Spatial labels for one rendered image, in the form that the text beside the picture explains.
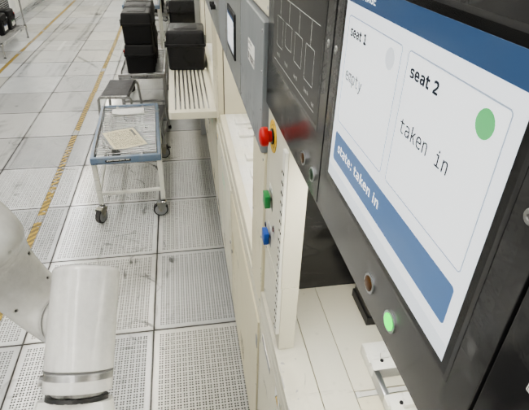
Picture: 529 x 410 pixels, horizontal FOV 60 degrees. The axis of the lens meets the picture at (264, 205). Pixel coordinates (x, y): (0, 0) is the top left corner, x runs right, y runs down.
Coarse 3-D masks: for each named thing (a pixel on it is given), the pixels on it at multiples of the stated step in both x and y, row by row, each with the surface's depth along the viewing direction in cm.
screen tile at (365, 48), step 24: (360, 24) 42; (360, 48) 43; (384, 48) 37; (360, 72) 43; (384, 72) 38; (384, 96) 38; (360, 120) 44; (384, 120) 38; (360, 144) 44; (384, 144) 39
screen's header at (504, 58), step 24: (360, 0) 42; (384, 0) 37; (408, 24) 33; (432, 24) 30; (456, 24) 28; (456, 48) 28; (480, 48) 25; (504, 48) 24; (504, 72) 24; (528, 72) 22
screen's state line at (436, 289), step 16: (336, 144) 51; (336, 160) 52; (352, 160) 47; (352, 176) 47; (368, 176) 43; (368, 192) 43; (368, 208) 43; (384, 208) 40; (384, 224) 40; (400, 224) 37; (400, 240) 37; (416, 240) 34; (400, 256) 37; (416, 256) 35; (416, 272) 35; (432, 272) 32; (432, 288) 32; (448, 288) 30; (432, 304) 33; (448, 304) 30
